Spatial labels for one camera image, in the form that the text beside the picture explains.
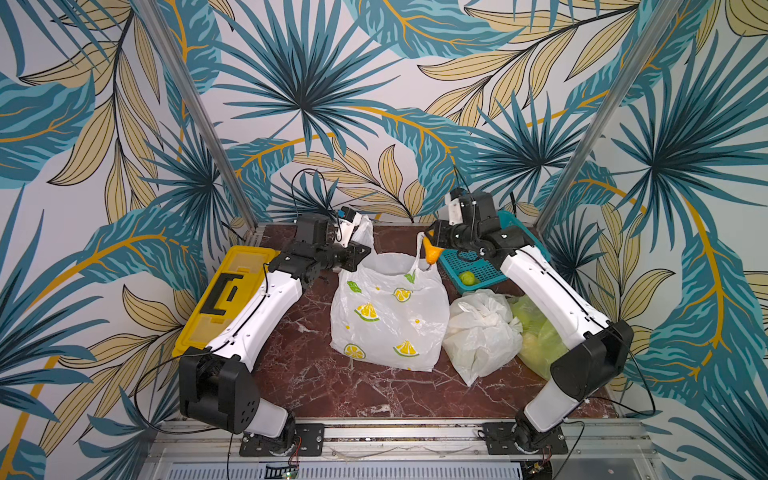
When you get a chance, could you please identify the orange pear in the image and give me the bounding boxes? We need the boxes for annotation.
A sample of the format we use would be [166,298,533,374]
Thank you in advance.
[422,238,444,265]

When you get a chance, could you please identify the green pear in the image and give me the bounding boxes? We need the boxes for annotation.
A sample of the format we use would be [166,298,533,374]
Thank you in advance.
[459,271,478,286]

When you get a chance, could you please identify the white lemon plastic bag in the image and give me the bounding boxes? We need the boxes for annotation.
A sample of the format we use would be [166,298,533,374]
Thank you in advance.
[442,289,523,387]

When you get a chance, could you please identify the green avocado plastic bag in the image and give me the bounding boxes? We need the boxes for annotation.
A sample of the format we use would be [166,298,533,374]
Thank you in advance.
[508,296,569,380]

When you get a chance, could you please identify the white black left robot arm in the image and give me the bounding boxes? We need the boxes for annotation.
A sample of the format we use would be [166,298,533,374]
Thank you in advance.
[179,207,372,447]

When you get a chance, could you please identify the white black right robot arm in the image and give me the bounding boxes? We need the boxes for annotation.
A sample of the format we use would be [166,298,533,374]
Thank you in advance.
[426,188,634,453]

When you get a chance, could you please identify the teal plastic basket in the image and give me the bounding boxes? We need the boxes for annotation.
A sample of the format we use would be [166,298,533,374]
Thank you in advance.
[438,210,551,295]

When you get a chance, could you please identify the yellow tool box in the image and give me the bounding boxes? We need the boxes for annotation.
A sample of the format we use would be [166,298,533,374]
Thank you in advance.
[172,246,279,357]

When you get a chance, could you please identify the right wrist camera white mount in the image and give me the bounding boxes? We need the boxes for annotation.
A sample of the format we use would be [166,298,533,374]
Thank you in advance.
[445,194,463,226]

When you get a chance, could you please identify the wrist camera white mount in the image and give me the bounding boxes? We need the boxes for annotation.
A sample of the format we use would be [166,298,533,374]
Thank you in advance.
[445,194,463,226]
[335,206,363,248]

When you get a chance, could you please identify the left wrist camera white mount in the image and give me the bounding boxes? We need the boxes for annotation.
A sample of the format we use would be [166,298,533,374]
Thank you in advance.
[335,206,363,248]

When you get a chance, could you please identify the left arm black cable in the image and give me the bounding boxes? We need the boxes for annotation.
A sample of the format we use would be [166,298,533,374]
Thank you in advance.
[290,169,340,220]

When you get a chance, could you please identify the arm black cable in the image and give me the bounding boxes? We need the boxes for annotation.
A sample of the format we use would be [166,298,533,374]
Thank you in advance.
[587,353,658,419]
[290,169,340,220]

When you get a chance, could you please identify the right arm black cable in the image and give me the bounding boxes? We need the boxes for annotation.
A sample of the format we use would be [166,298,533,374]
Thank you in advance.
[587,353,658,419]

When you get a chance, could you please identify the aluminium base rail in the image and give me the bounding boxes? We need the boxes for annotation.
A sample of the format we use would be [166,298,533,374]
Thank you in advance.
[138,418,667,479]

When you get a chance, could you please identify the aluminium right frame post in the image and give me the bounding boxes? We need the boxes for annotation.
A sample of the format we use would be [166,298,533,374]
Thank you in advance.
[535,0,682,234]

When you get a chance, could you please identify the aluminium frame post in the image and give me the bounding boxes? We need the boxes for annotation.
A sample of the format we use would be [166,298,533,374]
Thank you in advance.
[535,0,682,234]
[134,0,258,232]

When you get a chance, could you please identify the aluminium left frame post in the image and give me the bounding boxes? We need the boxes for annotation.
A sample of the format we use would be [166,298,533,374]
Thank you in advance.
[134,0,258,232]

